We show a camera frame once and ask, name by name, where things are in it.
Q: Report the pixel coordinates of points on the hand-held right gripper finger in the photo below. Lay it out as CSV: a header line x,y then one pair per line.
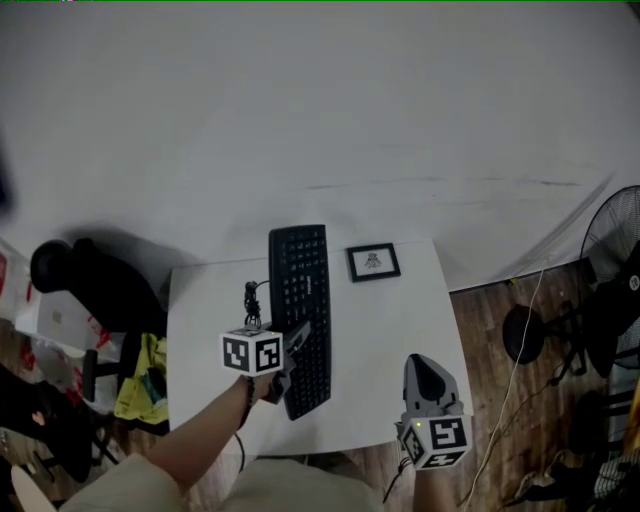
x,y
452,395
411,390

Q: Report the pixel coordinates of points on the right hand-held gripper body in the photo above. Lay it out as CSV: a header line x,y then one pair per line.
x,y
440,440

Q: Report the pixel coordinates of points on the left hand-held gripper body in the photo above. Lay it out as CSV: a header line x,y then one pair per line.
x,y
250,350

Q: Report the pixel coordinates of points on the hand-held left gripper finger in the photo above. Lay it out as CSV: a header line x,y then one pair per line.
x,y
297,340

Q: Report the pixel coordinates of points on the black keyboard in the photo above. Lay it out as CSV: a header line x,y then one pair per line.
x,y
305,280

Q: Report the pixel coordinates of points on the person's right forearm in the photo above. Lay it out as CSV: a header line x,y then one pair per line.
x,y
440,492

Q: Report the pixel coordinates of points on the person's left forearm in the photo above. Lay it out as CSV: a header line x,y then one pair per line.
x,y
200,440

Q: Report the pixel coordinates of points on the white table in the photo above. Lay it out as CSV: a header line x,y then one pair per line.
x,y
380,340

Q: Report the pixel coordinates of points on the teal packet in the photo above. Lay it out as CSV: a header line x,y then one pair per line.
x,y
154,387

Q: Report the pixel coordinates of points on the yellow-green cloth bag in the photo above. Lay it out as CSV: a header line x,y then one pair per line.
x,y
132,395

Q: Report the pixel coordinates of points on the person's beige clothing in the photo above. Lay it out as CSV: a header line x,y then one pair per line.
x,y
280,487

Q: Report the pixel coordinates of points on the black office chair with headrest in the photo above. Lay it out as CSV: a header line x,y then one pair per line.
x,y
100,285

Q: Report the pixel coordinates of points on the white water dispenser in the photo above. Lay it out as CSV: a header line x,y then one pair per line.
x,y
60,320

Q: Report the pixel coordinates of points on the black fabric chair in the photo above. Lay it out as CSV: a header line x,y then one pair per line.
x,y
60,430

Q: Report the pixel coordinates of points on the small pink object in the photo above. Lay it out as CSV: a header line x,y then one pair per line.
x,y
38,418

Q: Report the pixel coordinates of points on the beige round stool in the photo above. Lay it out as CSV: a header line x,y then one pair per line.
x,y
32,492

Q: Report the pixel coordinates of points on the black pedestal fan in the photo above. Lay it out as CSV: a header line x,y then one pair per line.
x,y
522,335

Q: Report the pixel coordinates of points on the black picture frame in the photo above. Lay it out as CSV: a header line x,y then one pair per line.
x,y
373,262

